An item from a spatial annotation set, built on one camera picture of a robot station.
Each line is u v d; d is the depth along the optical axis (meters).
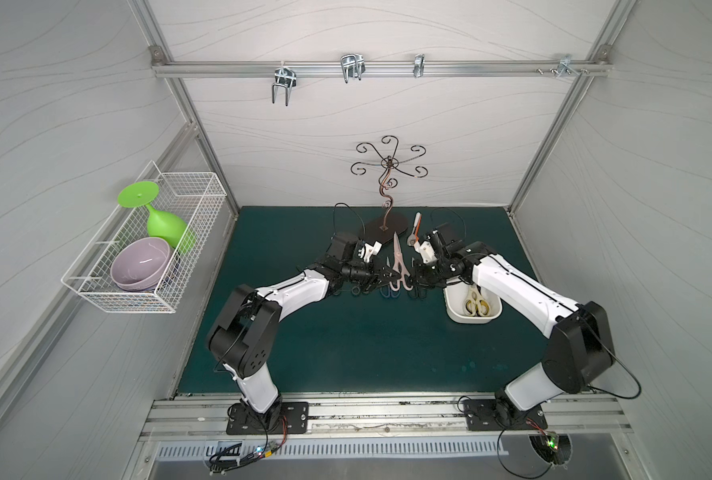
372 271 0.75
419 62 0.72
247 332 0.46
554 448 0.71
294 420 0.73
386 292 0.95
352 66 0.76
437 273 0.71
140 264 0.62
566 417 0.76
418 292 0.96
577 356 0.43
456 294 0.95
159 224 0.63
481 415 0.73
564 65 0.77
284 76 0.78
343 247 0.70
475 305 0.92
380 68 0.78
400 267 0.84
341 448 0.70
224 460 0.70
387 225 1.12
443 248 0.66
